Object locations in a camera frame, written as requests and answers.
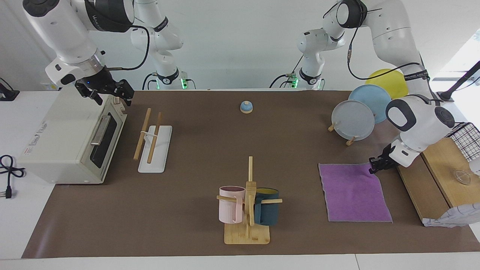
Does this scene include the dark teal mug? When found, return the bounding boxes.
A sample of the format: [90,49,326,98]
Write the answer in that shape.
[254,187,280,226]

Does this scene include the black right arm base cable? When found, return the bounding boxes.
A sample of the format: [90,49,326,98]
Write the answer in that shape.
[142,72,160,90]

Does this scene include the pink mug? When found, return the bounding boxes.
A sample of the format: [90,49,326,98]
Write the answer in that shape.
[219,186,246,224]

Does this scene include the yellow plate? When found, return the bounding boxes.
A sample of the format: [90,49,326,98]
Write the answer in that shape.
[366,69,408,100]

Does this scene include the black arm base cable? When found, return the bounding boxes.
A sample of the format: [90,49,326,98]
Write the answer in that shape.
[269,56,305,89]
[142,72,160,90]

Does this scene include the black clamp base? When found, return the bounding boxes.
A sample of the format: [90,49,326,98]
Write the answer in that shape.
[0,78,20,102]

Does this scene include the brown table mat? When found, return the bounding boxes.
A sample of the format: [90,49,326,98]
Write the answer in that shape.
[21,90,480,259]

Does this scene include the beige toaster oven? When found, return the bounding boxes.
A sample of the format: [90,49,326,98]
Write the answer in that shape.
[17,87,128,185]

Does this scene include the grey plate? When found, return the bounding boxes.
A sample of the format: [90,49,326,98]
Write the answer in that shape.
[331,100,375,141]

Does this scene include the black left arm base cable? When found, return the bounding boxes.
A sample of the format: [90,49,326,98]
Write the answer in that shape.
[269,56,305,89]

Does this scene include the light blue plate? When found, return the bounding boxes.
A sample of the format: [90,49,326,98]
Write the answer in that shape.
[348,84,392,124]

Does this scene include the wooden plate rack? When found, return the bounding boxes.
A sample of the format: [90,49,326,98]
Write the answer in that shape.
[327,122,357,147]

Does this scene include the wooden box with wire basket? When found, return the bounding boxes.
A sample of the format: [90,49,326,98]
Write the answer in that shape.
[397,137,480,227]

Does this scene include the purple and grey towel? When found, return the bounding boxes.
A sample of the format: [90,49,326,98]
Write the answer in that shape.
[318,162,393,223]

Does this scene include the black power cord with plug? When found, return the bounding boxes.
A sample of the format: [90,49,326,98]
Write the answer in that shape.
[0,154,26,199]

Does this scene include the wooden mug tree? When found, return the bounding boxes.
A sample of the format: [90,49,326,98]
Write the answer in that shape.
[216,156,283,245]

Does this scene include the wooden towel rack white base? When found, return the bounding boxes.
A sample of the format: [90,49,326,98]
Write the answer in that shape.
[133,108,173,174]

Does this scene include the black wire basket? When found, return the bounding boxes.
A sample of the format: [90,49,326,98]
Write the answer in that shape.
[448,122,480,162]

